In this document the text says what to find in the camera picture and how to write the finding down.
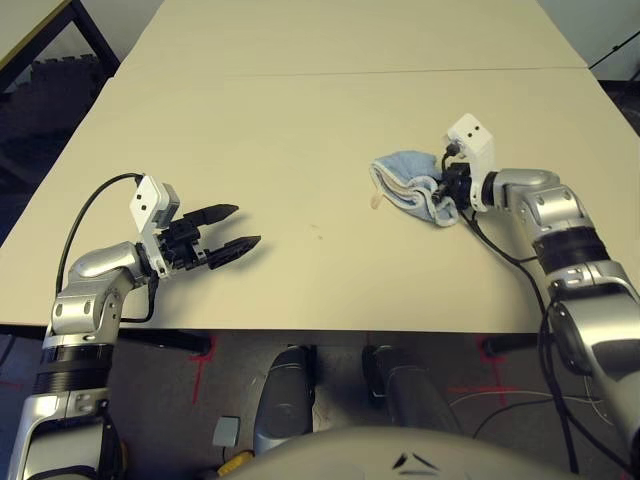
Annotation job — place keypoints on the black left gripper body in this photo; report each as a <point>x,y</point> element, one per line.
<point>182,245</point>

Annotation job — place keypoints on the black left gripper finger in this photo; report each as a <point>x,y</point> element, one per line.
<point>234,249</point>
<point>212,214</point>

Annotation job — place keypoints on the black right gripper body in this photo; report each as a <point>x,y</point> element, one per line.
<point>457,187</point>

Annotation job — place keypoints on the light blue rag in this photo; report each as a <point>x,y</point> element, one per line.
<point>400,167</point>

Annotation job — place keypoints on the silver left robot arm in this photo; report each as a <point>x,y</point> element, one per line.
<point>100,260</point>

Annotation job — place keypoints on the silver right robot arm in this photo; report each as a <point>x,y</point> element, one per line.
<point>550,210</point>

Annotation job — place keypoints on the red floor tape cross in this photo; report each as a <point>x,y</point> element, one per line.
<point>475,389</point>
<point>198,375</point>

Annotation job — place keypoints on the grey robot left leg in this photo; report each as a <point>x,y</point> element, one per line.
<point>282,400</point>

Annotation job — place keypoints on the grey robot leg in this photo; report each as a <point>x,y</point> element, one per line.
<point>282,400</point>
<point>415,395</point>

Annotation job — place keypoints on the black table foot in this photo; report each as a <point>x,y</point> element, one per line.
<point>510,345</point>

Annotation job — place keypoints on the small grey floor box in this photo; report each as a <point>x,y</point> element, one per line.
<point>226,432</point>

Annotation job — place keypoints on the black foam floor mat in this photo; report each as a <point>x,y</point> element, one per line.
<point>45,100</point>
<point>622,100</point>

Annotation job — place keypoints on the grey robot right leg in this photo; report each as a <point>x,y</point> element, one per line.
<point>415,395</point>

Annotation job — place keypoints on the black tripod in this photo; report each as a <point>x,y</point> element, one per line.
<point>616,49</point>

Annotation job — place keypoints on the yellow floor object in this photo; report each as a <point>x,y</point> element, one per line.
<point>237,462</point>

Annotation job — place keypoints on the grey robot torso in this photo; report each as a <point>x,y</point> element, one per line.
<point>350,455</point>

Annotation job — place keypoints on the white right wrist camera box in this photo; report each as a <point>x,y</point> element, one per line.
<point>475,135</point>

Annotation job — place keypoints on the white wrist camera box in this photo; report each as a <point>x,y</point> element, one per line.
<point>475,135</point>
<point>145,200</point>

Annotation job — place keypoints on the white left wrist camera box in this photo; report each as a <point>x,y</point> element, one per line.
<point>145,200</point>

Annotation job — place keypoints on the side table with black frame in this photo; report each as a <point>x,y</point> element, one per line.
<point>25,25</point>

